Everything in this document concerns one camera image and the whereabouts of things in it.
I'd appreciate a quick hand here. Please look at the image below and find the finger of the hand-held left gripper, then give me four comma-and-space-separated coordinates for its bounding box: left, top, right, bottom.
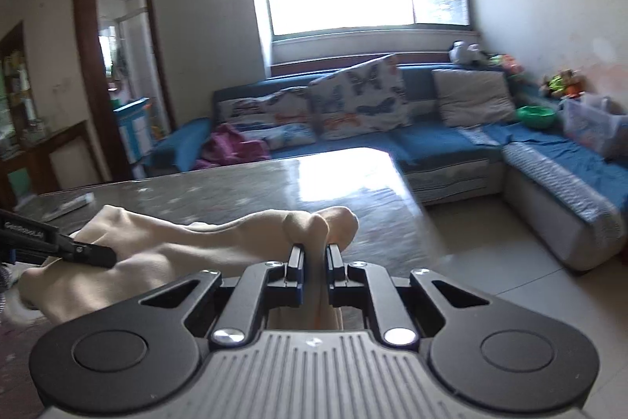
53, 236, 117, 270

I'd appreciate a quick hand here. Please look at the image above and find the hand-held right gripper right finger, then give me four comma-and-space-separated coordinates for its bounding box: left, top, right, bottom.
325, 243, 491, 347

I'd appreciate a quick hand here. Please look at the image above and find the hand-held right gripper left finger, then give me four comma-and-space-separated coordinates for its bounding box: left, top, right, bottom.
140, 243, 307, 348

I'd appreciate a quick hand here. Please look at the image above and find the cream knit garment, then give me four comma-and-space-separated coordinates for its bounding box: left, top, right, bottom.
20, 204, 359, 331

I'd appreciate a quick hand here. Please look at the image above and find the grey remote control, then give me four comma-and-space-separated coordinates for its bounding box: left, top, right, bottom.
44, 194, 95, 220

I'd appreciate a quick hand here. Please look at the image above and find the brown wooden sideboard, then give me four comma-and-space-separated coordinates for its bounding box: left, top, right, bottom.
0, 119, 105, 210

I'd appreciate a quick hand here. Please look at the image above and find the blue and white cabinet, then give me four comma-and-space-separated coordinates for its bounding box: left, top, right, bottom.
113, 97, 154, 162

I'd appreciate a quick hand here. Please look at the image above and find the flat butterfly print cushion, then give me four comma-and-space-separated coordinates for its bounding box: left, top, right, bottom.
255, 123, 318, 150

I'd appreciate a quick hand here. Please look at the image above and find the shelf with bottles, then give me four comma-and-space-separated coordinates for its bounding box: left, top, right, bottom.
0, 21, 40, 155

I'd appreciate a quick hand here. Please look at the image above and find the pink crumpled cloth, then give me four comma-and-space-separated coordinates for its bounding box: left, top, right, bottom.
194, 123, 272, 170

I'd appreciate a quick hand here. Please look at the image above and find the blue corner sofa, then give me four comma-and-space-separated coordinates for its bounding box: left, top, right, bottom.
147, 64, 628, 273

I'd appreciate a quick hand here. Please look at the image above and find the small butterfly print pillow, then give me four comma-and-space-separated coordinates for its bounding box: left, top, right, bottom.
218, 88, 315, 126

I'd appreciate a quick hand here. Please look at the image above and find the large butterfly print pillow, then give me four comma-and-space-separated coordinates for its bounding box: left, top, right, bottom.
309, 54, 412, 141

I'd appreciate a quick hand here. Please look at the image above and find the grey plain pillow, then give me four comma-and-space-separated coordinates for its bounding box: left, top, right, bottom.
432, 68, 516, 128

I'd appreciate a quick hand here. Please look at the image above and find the green plastic bowl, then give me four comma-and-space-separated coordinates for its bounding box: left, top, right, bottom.
517, 105, 557, 128

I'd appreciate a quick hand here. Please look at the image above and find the blue sofa blanket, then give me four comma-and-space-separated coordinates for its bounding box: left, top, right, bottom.
483, 124, 628, 223

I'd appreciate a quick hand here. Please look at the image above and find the panda plush toy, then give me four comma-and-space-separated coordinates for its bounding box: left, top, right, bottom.
449, 40, 484, 66

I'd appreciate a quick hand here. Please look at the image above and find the colourful small toy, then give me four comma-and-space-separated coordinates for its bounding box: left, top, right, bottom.
486, 53, 523, 75

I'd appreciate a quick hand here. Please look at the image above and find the clear plastic storage box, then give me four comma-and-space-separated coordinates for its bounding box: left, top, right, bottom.
559, 94, 628, 157

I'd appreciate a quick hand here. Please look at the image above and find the dark wooden door frame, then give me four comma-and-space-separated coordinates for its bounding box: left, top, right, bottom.
73, 0, 172, 181

